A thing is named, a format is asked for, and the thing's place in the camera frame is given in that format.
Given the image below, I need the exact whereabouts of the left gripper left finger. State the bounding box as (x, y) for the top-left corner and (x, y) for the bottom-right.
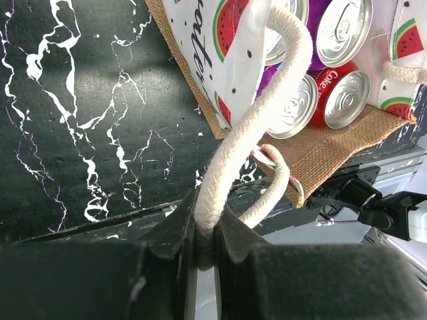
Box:
(1, 190), (197, 319)

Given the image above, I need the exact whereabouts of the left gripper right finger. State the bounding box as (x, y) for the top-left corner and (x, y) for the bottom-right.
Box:
(215, 208), (426, 319)

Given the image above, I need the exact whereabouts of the purple fanta can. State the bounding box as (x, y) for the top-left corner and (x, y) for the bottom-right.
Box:
(266, 74), (318, 139)
(307, 0), (373, 71)

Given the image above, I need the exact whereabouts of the red coke can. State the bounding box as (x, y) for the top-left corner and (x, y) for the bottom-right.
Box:
(308, 61), (371, 129)

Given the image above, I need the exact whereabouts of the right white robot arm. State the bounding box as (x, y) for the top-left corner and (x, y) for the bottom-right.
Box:
(306, 165), (426, 243)

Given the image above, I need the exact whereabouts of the red can in bag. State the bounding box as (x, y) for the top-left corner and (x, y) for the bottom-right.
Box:
(264, 0), (309, 66)

